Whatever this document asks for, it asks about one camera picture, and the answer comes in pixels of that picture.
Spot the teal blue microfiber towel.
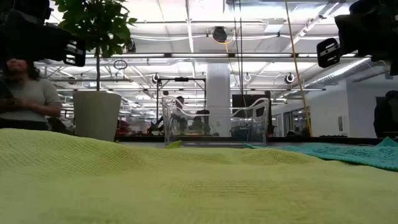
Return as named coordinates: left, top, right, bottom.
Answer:
left=244, top=136, right=398, bottom=172

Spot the black metal frame stand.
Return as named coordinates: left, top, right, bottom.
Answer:
left=156, top=77, right=208, bottom=136

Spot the black screen panel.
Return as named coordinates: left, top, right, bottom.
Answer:
left=231, top=94, right=272, bottom=138

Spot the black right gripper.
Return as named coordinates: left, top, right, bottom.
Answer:
left=317, top=12, right=398, bottom=68

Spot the white round column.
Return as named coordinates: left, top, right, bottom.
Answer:
left=206, top=63, right=232, bottom=138

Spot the clear plastic bin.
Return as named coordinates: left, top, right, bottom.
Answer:
left=161, top=96, right=271, bottom=147

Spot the silver ventilation duct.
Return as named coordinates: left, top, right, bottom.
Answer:
left=304, top=57, right=373, bottom=90

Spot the black ceiling cable reel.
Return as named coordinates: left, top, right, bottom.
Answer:
left=212, top=26, right=228, bottom=44

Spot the black cable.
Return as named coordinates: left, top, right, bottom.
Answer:
left=232, top=0, right=247, bottom=97

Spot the white plant pot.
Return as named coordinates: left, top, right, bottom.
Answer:
left=73, top=90, right=123, bottom=143

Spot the green leafy plant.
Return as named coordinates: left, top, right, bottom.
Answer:
left=54, top=0, right=138, bottom=91

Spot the person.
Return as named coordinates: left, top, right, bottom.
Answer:
left=374, top=90, right=398, bottom=139
left=175, top=95, right=187, bottom=110
left=0, top=57, right=63, bottom=131

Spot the yellow cable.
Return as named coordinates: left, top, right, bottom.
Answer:
left=284, top=0, right=313, bottom=138

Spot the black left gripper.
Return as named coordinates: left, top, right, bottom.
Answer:
left=0, top=9, right=86, bottom=68

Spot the yellow-green microfiber towel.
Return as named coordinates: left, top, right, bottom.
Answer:
left=0, top=128, right=398, bottom=224

